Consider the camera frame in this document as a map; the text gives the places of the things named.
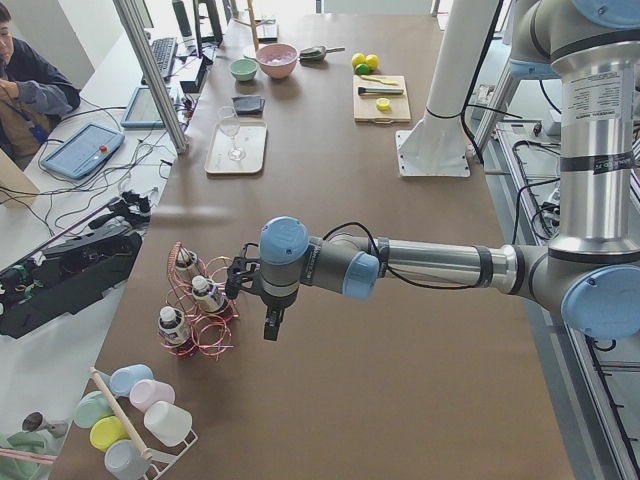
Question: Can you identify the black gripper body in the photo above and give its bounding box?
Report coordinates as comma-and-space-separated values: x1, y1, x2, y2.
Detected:
266, 296, 285, 325

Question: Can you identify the copper wire bottle basket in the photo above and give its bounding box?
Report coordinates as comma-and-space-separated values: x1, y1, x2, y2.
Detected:
158, 242, 239, 358

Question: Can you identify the tea bottle top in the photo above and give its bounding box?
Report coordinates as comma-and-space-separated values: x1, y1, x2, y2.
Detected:
174, 247, 201, 284

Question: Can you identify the tea bottle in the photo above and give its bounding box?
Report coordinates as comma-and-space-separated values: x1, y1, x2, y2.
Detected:
192, 275, 229, 315
174, 247, 201, 284
158, 306, 193, 355

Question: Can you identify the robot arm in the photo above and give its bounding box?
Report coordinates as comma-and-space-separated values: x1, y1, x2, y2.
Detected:
254, 1, 639, 340

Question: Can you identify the tea bottle middle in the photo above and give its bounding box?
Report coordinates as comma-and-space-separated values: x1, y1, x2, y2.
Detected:
192, 275, 229, 315

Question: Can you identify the tea bottle bottom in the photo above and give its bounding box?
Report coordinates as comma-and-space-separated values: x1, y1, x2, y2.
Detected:
158, 306, 193, 355

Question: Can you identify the white cup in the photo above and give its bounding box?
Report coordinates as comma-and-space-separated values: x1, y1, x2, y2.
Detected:
144, 401, 193, 447

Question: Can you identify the pink cup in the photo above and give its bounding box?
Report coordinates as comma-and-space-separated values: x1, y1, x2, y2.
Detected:
128, 379, 175, 412

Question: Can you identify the cream rabbit tray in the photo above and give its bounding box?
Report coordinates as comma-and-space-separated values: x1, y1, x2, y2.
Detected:
204, 119, 267, 175

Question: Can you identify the blue cup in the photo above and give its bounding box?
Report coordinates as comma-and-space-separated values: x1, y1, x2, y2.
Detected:
109, 364, 154, 397

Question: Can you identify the clear wine glass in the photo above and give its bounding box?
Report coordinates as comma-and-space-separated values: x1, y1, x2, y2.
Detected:
218, 106, 245, 161

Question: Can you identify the green cup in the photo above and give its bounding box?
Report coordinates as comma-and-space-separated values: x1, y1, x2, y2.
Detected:
73, 390, 113, 429

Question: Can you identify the yellow cup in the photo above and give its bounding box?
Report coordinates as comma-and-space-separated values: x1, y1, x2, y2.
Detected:
89, 415, 130, 452

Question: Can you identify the grey cup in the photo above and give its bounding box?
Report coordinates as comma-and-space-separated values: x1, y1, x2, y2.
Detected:
104, 440, 150, 480

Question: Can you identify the grey folded cloth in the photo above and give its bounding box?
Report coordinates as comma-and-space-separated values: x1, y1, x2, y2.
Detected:
232, 95, 265, 116

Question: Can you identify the black equipment case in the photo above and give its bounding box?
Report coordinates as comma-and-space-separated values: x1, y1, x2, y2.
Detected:
1, 225, 142, 339

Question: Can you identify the wooden cutting board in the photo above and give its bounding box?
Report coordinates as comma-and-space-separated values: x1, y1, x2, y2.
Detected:
352, 75, 411, 123

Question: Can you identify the half lemon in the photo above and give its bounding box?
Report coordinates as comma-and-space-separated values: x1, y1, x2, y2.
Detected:
376, 98, 390, 111

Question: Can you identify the steel muddler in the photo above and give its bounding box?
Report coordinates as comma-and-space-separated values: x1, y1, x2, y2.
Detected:
357, 86, 404, 96

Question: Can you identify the blue teach pendant far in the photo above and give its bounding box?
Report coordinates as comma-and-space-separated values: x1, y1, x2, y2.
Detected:
120, 86, 164, 129

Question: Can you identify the blue teach pendant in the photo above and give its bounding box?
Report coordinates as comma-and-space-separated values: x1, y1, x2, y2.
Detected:
120, 86, 164, 129
41, 123, 125, 180

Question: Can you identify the green bowl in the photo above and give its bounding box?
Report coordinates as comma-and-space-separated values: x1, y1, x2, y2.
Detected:
229, 58, 258, 82

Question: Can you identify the pink bowl with ice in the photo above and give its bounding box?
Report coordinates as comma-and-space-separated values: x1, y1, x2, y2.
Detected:
256, 43, 299, 79

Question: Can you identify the blue teach pendant near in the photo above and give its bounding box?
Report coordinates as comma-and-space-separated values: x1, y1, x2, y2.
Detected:
41, 123, 125, 180

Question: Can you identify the yellow plastic knife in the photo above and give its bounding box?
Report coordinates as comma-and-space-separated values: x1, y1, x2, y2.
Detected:
360, 75, 399, 85

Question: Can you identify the green lime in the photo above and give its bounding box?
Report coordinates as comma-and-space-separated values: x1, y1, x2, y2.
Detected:
354, 63, 371, 75

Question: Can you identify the metal ice scoop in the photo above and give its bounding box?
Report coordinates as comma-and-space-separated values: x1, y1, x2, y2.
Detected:
299, 46, 346, 62

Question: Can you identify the lemon near board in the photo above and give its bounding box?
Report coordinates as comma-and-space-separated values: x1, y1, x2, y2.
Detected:
351, 52, 367, 68

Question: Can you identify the black keyboard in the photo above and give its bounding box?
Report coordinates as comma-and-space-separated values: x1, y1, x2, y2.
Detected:
150, 37, 178, 83

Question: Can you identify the wooden glass stand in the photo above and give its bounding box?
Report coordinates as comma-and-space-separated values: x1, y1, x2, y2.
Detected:
234, 0, 279, 57

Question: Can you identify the seated person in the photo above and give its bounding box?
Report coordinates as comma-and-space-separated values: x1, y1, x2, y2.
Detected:
1, 6, 81, 169

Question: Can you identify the white wire cup rack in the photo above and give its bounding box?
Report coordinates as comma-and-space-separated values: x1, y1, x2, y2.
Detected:
89, 366, 199, 479

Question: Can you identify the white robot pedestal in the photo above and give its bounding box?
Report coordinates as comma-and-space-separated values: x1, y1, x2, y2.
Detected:
396, 1, 502, 177

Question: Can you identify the aluminium frame post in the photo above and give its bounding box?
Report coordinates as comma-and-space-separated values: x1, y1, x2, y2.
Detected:
113, 0, 188, 155

